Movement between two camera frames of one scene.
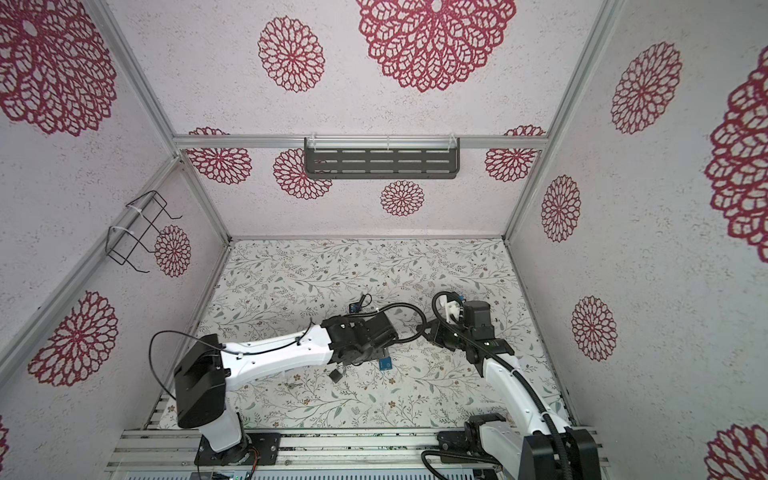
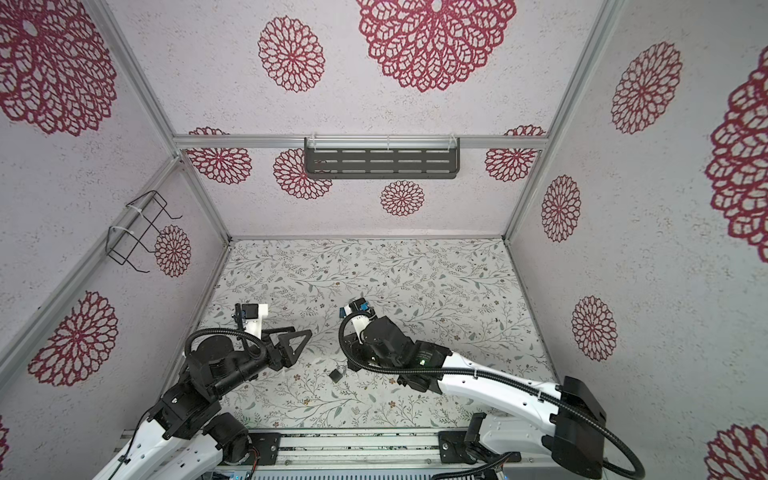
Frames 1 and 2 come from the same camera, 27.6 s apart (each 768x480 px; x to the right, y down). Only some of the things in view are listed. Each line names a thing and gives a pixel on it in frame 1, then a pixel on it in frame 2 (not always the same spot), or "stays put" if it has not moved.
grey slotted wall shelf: [381, 157] stays put
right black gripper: [436, 335] → [355, 346]
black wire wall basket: [143, 225] stays put
